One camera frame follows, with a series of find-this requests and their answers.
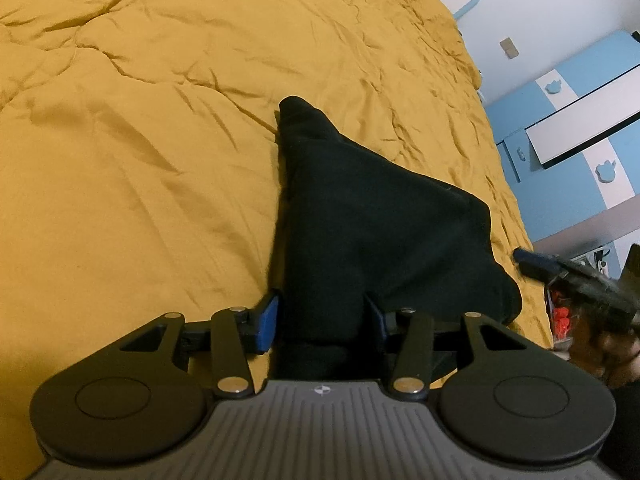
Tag blue and white wardrobe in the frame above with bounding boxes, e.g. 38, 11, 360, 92
484, 29, 640, 263

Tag person's right hand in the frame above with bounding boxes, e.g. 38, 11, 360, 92
570, 327, 640, 388

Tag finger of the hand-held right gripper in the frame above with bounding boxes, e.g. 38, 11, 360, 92
512, 247, 570, 282

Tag black pants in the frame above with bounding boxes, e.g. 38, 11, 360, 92
269, 95, 524, 381

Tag red plastic object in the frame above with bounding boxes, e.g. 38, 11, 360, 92
547, 280, 574, 347

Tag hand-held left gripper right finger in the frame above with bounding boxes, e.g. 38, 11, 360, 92
363, 293, 528, 398

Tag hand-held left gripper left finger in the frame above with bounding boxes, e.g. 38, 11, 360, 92
119, 294, 280, 399

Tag yellow bed blanket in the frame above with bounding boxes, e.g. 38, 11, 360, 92
0, 0, 557, 453

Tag white panel with black frame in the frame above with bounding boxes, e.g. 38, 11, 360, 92
525, 67, 640, 170

